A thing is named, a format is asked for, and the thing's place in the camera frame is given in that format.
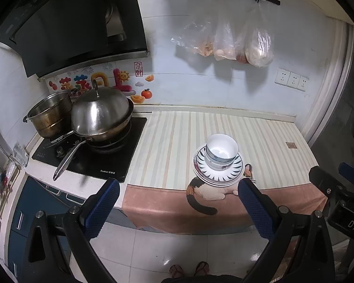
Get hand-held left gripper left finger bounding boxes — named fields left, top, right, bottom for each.
left=16, top=178, right=120, bottom=283

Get person's foot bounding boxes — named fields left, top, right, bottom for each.
left=194, top=261, right=211, bottom=278
left=169, top=264, right=185, bottom=279

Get blue kitchen cabinet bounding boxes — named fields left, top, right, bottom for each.
left=7, top=177, right=86, bottom=283

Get person's right foot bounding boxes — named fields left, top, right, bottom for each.
left=194, top=261, right=211, bottom=278

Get clear plastic bag of eggs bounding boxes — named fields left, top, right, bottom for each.
left=214, top=0, right=237, bottom=61

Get blue leaf pattern plate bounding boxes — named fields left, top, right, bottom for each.
left=195, top=146, right=244, bottom=181

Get thin steel utensil handle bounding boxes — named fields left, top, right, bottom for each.
left=43, top=130, right=76, bottom=149

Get black glass gas stove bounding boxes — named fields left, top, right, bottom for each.
left=32, top=117, right=148, bottom=183

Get white plate with dark rim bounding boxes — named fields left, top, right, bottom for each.
left=192, top=153, right=243, bottom=187

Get stainless steel wok lid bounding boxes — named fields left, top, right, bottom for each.
left=71, top=79, right=135, bottom=136

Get wooden shelf rack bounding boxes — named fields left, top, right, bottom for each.
left=0, top=136, right=21, bottom=221

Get crumpled clear plastic bag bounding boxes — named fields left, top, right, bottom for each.
left=170, top=18, right=216, bottom=57

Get clear plastic container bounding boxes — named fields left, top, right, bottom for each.
left=13, top=143, right=29, bottom=167

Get stainless steel stock pot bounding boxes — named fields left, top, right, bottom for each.
left=23, top=91, right=77, bottom=139

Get colourful wall stickers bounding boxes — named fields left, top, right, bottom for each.
left=48, top=61, right=156, bottom=105

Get person's left foot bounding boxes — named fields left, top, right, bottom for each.
left=169, top=264, right=185, bottom=279

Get striped cat print tablecloth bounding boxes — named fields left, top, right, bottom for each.
left=122, top=110, right=329, bottom=236

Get white door frame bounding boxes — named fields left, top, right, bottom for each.
left=307, top=21, right=354, bottom=148

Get large clear plastic food bag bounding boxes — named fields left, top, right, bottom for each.
left=245, top=1, right=274, bottom=68

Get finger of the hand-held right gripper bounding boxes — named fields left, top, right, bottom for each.
left=339, top=162, right=354, bottom=187
left=309, top=166, right=338, bottom=201

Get wok with long steel handle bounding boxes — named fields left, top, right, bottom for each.
left=53, top=103, right=135, bottom=181

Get plain white bowl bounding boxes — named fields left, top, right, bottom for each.
left=206, top=133, right=239, bottom=163

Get black range hood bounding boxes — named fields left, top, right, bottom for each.
left=0, top=0, right=150, bottom=79

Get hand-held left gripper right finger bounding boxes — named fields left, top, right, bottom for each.
left=237, top=179, right=338, bottom=283

